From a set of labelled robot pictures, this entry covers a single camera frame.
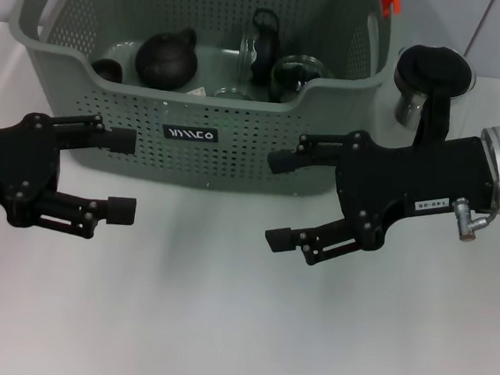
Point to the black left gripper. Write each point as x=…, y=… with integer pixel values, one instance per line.
x=9, y=160

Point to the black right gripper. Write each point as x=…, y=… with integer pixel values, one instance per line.
x=414, y=185

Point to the grey perforated storage bin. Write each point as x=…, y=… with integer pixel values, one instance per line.
x=152, y=98

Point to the dark clay teacup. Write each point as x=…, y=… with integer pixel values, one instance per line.
x=107, y=71

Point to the dark clay teapot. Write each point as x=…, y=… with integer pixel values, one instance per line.
x=164, y=62

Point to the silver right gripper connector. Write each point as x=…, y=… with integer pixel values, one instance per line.
x=464, y=219

